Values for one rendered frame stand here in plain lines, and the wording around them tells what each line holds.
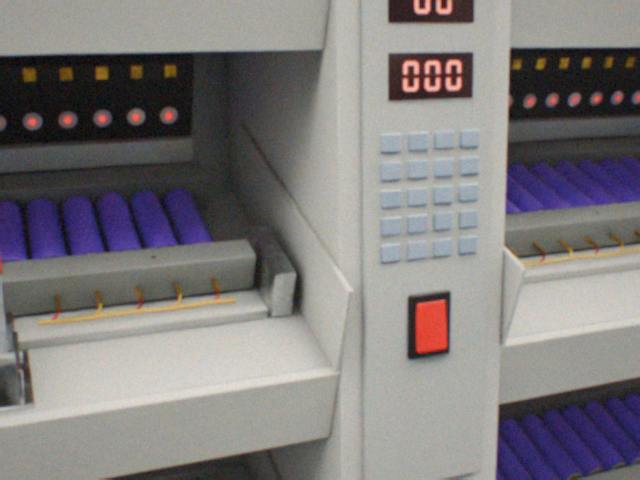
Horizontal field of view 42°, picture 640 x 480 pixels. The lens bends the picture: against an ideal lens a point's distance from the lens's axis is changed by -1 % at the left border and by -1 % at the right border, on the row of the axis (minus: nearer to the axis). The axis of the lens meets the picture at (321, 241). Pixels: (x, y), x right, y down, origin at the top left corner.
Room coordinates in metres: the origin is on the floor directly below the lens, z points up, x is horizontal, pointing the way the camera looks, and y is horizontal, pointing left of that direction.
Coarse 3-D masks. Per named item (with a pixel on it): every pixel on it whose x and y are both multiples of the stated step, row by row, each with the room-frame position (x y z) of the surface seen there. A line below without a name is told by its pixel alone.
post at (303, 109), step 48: (336, 0) 0.40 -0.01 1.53; (336, 48) 0.40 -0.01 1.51; (240, 96) 0.55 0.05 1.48; (288, 96) 0.46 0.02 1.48; (336, 96) 0.40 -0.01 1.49; (288, 144) 0.46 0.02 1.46; (336, 144) 0.40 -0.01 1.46; (288, 192) 0.47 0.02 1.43; (336, 192) 0.40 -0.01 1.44; (336, 240) 0.40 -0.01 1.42; (336, 432) 0.40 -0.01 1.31
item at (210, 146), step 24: (528, 48) 0.67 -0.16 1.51; (552, 48) 0.68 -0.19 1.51; (576, 48) 0.69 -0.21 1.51; (600, 48) 0.70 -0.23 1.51; (624, 48) 0.71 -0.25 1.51; (216, 72) 0.58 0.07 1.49; (192, 96) 0.58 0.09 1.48; (216, 96) 0.58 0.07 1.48; (192, 120) 0.58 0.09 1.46; (216, 120) 0.58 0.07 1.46; (216, 144) 0.58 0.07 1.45; (96, 168) 0.55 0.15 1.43; (216, 168) 0.58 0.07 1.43; (216, 192) 0.58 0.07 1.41; (240, 456) 0.58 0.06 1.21
